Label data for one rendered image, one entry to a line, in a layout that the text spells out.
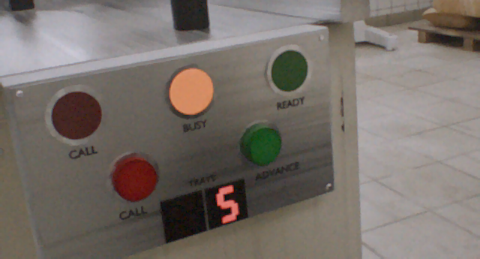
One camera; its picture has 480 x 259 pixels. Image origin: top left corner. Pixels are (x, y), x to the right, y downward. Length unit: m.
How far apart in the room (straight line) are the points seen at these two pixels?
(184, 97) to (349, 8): 0.15
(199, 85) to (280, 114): 0.07
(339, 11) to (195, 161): 0.16
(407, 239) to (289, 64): 1.46
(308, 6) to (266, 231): 0.20
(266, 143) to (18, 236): 0.19
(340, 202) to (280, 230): 0.06
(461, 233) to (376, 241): 0.26
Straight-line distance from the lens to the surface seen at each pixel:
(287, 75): 0.45
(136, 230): 0.44
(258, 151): 0.44
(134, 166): 0.41
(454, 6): 4.36
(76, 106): 0.40
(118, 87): 0.40
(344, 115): 0.53
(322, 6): 0.49
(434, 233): 1.91
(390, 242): 1.86
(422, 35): 4.67
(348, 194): 0.56
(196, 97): 0.42
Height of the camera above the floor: 0.92
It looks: 17 degrees down
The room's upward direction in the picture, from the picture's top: 5 degrees counter-clockwise
